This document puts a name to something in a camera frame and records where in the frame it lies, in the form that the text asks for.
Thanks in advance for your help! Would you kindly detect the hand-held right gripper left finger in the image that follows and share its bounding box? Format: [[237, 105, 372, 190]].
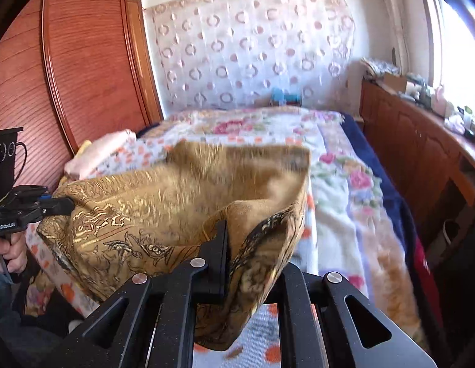
[[49, 220, 230, 368]]

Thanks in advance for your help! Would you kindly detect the person's leg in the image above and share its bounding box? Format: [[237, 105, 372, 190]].
[[0, 271, 82, 368]]

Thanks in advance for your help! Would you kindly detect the floral blanket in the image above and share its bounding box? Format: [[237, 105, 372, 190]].
[[161, 107, 427, 353]]

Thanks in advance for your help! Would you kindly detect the gold patterned cloth garment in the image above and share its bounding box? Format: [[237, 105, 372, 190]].
[[37, 140, 312, 351]]

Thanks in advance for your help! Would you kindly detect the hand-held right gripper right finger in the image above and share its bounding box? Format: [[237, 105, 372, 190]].
[[256, 262, 438, 368]]

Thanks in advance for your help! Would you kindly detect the small blue object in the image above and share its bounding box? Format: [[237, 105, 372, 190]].
[[271, 87, 301, 107]]

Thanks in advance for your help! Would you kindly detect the navy blue blanket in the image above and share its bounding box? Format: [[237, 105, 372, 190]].
[[339, 112, 433, 246]]

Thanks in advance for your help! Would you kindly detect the white orange-dotted cloth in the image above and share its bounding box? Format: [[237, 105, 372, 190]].
[[26, 138, 320, 368]]

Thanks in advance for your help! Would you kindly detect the wooden headboard panel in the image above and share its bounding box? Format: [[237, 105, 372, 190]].
[[0, 0, 165, 204]]

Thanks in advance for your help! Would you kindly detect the bright window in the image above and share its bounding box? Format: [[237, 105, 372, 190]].
[[417, 0, 475, 98]]

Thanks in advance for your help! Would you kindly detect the pale pink folded cloth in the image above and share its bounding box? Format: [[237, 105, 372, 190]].
[[64, 129, 137, 180]]

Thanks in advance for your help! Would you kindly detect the person's left hand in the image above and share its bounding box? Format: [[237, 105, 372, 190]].
[[0, 231, 28, 274]]

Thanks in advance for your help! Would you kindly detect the brown wooden cabinet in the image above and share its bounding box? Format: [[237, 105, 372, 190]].
[[359, 80, 475, 246]]

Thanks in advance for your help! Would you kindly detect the red cloth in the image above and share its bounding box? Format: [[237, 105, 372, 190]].
[[413, 237, 446, 332]]

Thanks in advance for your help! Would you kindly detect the clutter of small items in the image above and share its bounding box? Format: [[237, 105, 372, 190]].
[[360, 57, 475, 140]]

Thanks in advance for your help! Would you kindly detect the white circle-patterned curtain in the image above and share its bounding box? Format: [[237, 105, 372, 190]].
[[143, 0, 356, 122]]

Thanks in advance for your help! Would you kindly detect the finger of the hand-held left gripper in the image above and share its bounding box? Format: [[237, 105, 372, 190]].
[[40, 195, 76, 218]]

